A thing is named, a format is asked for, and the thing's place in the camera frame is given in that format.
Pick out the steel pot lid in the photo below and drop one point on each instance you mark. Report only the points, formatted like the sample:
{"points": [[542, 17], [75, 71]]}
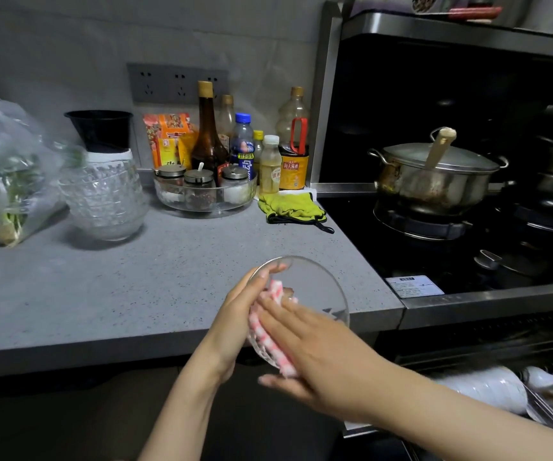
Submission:
{"points": [[454, 158]]}

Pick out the small yellow cap bottle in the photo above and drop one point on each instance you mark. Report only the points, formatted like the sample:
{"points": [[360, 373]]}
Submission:
{"points": [[258, 148]]}

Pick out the person's left hand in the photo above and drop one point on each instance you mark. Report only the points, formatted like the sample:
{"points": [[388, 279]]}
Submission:
{"points": [[228, 321]]}

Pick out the white cap yellow liquid bottle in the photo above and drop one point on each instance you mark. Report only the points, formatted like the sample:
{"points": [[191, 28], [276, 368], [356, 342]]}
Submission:
{"points": [[270, 170]]}

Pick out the white label sticker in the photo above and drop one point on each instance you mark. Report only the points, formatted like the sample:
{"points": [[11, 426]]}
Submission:
{"points": [[413, 286]]}

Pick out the pink white checkered cloth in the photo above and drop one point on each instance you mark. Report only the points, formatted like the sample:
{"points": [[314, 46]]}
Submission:
{"points": [[267, 343]]}

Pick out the glass condiment jar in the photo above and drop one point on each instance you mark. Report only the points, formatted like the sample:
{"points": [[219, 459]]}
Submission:
{"points": [[234, 184], [170, 180], [199, 187]]}

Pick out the person's right hand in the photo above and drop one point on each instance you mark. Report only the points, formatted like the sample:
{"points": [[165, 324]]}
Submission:
{"points": [[334, 364]]}

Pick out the clear glass bowl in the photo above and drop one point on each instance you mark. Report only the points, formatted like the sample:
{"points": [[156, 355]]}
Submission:
{"points": [[317, 288]]}

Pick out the plastic bag of vegetables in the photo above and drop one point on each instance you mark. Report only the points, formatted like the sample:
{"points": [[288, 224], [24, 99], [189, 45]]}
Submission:
{"points": [[10, 182]]}

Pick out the dark pan with lid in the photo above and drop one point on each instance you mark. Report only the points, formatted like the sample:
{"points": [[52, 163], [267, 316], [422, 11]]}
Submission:
{"points": [[512, 268]]}

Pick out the tall dark sauce bottle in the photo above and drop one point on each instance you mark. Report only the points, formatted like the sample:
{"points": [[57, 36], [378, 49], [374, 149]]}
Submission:
{"points": [[208, 143]]}

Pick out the black plastic bowl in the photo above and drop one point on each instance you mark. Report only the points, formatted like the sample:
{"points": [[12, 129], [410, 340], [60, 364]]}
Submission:
{"points": [[101, 129]]}

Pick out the yellow-green oven mitt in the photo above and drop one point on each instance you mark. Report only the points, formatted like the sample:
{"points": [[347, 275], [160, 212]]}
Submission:
{"points": [[291, 208]]}

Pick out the stack of clear glass bowls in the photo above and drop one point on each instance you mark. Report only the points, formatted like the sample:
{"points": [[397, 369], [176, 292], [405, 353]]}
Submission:
{"points": [[106, 201]]}

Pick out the stack of white bowls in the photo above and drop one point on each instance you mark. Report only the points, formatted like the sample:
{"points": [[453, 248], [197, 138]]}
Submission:
{"points": [[488, 388]]}

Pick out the orange seasoning packet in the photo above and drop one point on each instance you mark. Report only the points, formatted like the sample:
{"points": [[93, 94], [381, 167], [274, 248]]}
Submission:
{"points": [[166, 134]]}

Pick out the black integrated stove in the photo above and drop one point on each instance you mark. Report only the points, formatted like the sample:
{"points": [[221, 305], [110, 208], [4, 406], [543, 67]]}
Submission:
{"points": [[425, 91]]}

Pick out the person's left forearm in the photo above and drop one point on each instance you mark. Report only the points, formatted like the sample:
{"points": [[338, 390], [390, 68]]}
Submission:
{"points": [[185, 412]]}

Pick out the stainless steel pot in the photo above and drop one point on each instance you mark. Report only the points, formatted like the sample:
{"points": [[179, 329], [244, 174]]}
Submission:
{"points": [[430, 189]]}

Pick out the printed food package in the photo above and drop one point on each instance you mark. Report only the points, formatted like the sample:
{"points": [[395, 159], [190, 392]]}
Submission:
{"points": [[425, 4]]}

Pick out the blue cap plastic bottle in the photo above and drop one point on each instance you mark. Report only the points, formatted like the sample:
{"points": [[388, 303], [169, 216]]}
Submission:
{"points": [[243, 143]]}

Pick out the person's right thumb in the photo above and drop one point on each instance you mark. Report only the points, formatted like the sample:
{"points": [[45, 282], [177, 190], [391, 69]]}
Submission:
{"points": [[279, 381]]}

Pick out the grey wall socket panel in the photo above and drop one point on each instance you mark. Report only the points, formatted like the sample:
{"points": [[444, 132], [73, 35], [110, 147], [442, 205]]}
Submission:
{"points": [[170, 83]]}

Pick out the yellow seasoning packet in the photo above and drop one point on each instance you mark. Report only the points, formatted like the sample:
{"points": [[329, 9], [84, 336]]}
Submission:
{"points": [[186, 148]]}

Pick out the round glass condiment tray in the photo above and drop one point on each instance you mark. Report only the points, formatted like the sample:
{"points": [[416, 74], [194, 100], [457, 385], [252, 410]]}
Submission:
{"points": [[204, 206]]}

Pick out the person's right forearm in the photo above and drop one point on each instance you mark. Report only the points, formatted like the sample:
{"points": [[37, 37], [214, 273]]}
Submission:
{"points": [[468, 417]]}

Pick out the person's left thumb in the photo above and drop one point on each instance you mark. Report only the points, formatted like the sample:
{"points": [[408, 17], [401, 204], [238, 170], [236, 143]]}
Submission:
{"points": [[269, 272]]}

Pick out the white container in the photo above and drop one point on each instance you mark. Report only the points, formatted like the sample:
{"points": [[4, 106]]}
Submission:
{"points": [[543, 11]]}

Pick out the clear bottle with gold cap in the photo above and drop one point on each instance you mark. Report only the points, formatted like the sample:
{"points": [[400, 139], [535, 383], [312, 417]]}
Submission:
{"points": [[226, 115]]}

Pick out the black burner grate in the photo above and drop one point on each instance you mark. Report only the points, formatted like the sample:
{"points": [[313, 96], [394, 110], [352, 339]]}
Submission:
{"points": [[420, 228]]}

